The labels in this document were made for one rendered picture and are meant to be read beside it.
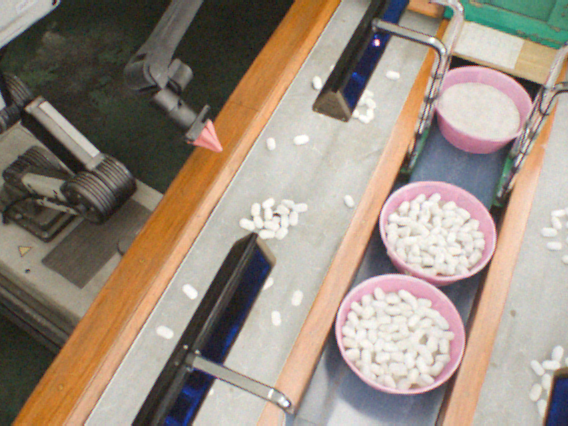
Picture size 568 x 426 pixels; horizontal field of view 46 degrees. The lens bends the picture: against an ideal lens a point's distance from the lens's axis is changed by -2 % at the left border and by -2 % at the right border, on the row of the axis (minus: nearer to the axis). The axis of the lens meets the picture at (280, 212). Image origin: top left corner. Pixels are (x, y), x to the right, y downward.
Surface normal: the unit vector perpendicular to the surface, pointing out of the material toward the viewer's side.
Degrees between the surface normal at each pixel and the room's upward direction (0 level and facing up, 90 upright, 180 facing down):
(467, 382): 0
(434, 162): 0
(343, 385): 0
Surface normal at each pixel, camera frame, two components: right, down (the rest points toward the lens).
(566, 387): -0.75, -0.60
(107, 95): 0.04, -0.57
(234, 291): 0.79, -0.01
